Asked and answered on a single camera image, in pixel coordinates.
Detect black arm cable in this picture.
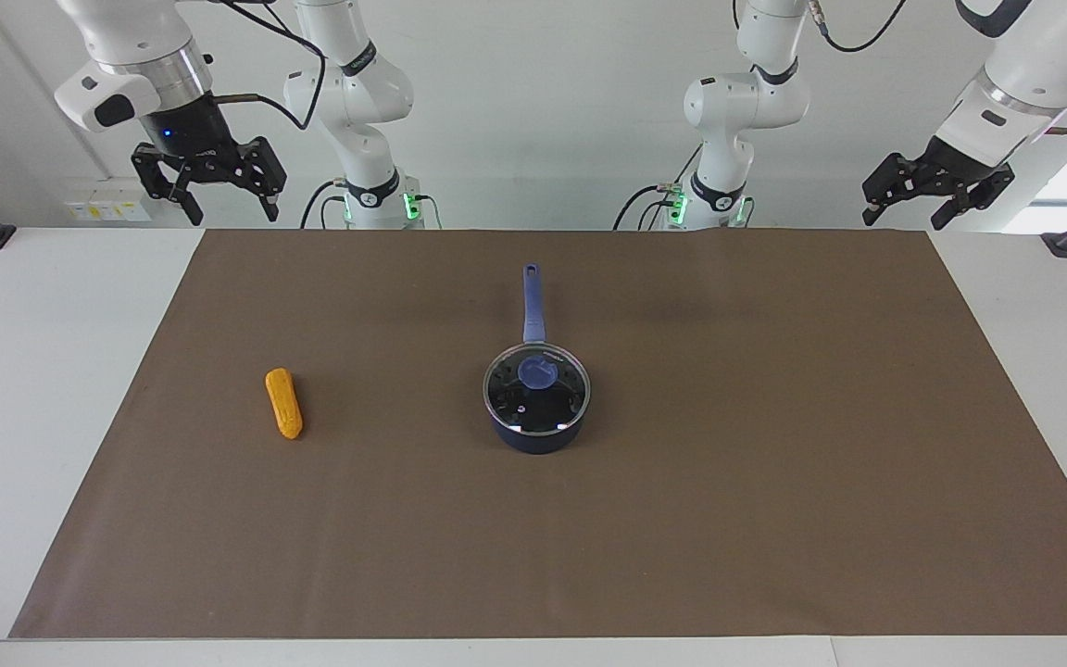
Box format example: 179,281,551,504
807,0,1067,136
209,0,327,131

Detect yellow corn cob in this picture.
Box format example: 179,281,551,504
265,368,304,441

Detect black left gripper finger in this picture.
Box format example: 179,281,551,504
929,166,1017,232
860,152,929,227

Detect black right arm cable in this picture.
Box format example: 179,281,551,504
209,0,327,131

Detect dark blue saucepan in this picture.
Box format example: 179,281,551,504
483,263,592,455

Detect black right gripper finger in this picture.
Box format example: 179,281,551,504
237,136,289,224
131,141,206,227

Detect glass lid with blue knob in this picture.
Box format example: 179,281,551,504
483,343,592,434

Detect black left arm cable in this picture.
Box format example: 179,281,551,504
807,0,1067,136

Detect white wall socket strip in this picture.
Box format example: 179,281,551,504
64,190,153,223

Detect brown table mat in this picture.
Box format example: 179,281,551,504
8,229,1067,640

